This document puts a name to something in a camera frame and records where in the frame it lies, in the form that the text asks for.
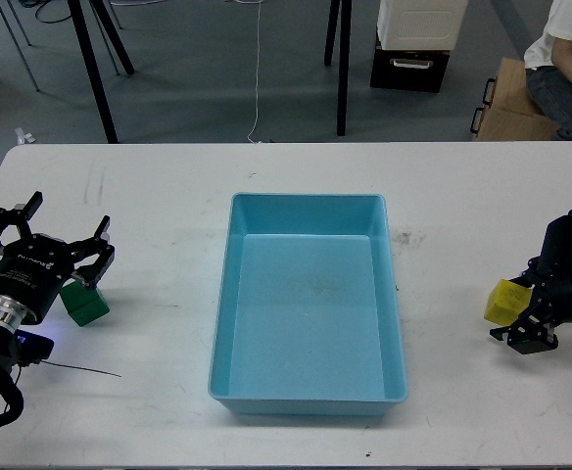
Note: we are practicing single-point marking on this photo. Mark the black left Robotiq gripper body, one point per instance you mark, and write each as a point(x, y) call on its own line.
point(33, 270)

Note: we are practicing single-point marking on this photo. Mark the black table leg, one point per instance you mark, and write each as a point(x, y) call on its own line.
point(339, 28)
point(101, 13)

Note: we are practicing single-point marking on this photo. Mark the seated person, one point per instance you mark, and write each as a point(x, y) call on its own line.
point(548, 66)

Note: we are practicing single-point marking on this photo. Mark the green wooden block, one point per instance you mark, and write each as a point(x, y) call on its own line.
point(82, 305)

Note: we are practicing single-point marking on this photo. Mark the black table leg right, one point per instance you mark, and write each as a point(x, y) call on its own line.
point(339, 28)

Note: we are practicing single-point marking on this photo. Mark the black storage box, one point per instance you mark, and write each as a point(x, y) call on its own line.
point(417, 70)

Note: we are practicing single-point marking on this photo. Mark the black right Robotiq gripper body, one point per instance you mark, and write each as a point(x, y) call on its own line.
point(555, 267)

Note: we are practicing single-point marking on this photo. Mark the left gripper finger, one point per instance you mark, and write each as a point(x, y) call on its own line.
point(19, 217)
point(92, 257)

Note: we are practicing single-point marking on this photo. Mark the white appliance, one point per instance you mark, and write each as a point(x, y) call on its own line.
point(420, 25)

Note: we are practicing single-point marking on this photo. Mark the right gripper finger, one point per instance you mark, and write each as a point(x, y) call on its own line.
point(532, 331)
point(531, 277)

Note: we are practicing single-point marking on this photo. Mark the black table leg left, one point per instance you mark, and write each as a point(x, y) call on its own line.
point(101, 13)

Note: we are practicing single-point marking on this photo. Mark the yellow wooden block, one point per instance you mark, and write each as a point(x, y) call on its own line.
point(506, 301)

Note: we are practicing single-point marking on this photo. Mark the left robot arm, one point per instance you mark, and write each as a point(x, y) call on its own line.
point(18, 348)

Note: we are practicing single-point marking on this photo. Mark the light blue plastic bin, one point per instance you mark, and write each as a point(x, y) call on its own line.
point(308, 320)

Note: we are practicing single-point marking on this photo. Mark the thin black cable tie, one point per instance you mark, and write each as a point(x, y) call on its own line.
point(81, 368)

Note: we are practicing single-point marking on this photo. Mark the cardboard box with handles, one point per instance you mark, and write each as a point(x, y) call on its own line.
point(507, 112)

